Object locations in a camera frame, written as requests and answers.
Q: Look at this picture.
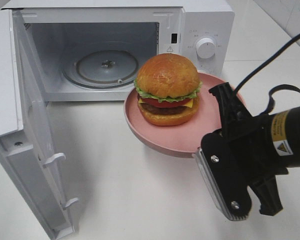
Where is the burger with lettuce and tomato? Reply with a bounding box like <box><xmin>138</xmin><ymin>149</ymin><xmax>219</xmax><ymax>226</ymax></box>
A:
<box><xmin>134</xmin><ymin>53</ymin><xmax>202</xmax><ymax>126</ymax></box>

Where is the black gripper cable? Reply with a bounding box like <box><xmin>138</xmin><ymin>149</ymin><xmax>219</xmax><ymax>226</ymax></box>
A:
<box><xmin>233</xmin><ymin>27</ymin><xmax>300</xmax><ymax>116</ymax></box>

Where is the white microwave door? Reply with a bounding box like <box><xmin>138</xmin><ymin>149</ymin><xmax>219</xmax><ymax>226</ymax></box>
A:
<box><xmin>0</xmin><ymin>9</ymin><xmax>78</xmax><ymax>240</ymax></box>

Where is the white microwave oven body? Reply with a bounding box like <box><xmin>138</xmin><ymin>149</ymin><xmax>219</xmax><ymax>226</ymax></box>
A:
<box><xmin>0</xmin><ymin>0</ymin><xmax>235</xmax><ymax>102</ymax></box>

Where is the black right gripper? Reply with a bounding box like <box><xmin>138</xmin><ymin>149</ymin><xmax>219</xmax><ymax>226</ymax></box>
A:
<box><xmin>208</xmin><ymin>82</ymin><xmax>300</xmax><ymax>216</ymax></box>

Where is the warning label with QR code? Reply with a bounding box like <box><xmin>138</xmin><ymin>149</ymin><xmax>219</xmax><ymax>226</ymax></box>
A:
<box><xmin>163</xmin><ymin>44</ymin><xmax>175</xmax><ymax>54</ymax></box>

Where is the pink round plate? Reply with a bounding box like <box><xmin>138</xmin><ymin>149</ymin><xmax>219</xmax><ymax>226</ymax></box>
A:
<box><xmin>123</xmin><ymin>72</ymin><xmax>245</xmax><ymax>160</ymax></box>

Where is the white upper power knob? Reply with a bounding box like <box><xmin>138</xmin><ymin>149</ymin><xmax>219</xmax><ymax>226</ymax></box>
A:
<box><xmin>195</xmin><ymin>36</ymin><xmax>217</xmax><ymax>59</ymax></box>

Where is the glass turntable plate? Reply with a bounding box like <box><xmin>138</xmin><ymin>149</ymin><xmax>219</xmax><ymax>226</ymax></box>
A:
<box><xmin>61</xmin><ymin>50</ymin><xmax>139</xmax><ymax>90</ymax></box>

